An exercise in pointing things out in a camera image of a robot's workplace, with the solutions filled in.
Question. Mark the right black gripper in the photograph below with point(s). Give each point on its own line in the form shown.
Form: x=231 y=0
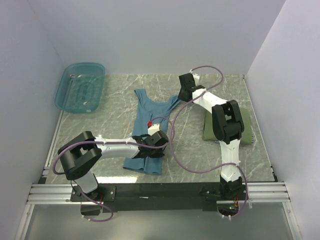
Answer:
x=180 y=97

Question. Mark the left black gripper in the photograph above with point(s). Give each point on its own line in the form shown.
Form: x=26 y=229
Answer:
x=160 y=154

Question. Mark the olive green tank top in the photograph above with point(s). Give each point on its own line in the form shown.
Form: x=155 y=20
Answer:
x=247 y=136

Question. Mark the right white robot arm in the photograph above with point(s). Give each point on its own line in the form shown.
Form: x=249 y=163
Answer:
x=227 y=126

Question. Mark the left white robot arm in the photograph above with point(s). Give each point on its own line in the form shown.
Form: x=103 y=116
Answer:
x=76 y=158

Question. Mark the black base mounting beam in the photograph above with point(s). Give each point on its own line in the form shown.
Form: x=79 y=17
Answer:
x=166 y=196

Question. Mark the teal plastic laundry basket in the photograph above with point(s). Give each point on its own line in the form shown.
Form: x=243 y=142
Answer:
x=80 y=88

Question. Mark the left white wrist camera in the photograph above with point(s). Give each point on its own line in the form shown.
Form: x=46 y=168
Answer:
x=153 y=128

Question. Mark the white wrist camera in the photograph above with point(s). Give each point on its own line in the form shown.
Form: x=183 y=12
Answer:
x=196 y=77
x=153 y=128

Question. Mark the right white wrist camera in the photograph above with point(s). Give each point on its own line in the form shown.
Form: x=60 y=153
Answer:
x=196 y=77

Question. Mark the aluminium extrusion frame rail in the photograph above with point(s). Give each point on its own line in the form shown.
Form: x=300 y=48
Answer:
x=190 y=149

